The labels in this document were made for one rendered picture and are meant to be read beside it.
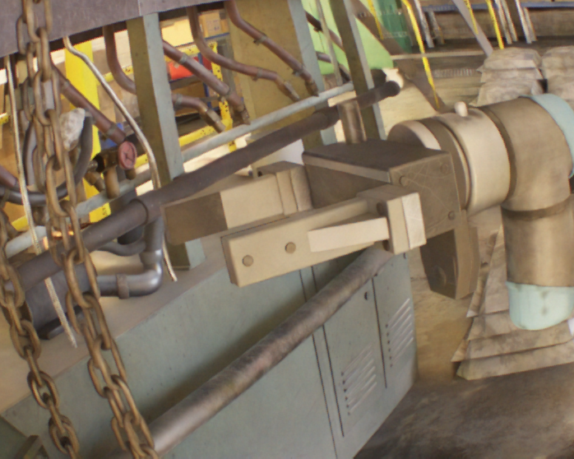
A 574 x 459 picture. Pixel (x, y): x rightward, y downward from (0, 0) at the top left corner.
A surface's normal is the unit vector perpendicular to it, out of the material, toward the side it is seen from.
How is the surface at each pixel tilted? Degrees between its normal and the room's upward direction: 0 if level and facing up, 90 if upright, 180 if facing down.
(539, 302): 93
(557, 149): 93
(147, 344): 90
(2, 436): 45
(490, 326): 60
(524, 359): 65
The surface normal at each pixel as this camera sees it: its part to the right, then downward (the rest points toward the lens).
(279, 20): -0.44, 0.29
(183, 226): 0.36, 0.13
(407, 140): -0.91, 0.26
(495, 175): 0.40, 0.33
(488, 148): 0.27, -0.18
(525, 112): 0.07, -0.66
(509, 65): -0.44, -0.16
